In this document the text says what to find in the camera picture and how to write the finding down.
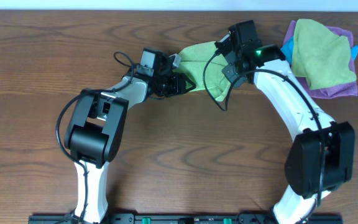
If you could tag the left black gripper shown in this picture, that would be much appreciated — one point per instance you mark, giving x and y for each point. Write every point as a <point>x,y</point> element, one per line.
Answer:
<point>175,84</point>

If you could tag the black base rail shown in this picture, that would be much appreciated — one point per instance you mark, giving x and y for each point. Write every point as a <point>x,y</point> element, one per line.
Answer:
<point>129,218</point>

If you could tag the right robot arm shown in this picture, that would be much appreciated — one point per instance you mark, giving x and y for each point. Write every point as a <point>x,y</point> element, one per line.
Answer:
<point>321,157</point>

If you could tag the purple cloth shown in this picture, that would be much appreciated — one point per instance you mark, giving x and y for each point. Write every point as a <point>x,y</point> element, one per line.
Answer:
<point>347,89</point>

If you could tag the olive green cloth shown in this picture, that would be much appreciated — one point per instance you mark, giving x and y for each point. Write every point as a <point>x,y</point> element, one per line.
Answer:
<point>320,56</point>

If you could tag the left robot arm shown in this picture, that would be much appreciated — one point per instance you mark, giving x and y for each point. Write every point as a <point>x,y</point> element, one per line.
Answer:
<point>95,130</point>

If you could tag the blue cloth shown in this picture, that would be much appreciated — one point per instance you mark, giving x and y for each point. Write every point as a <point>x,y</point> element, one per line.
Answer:
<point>288,47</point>

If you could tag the bright green cloth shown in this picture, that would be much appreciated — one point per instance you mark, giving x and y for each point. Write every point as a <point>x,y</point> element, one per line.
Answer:
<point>193,61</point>

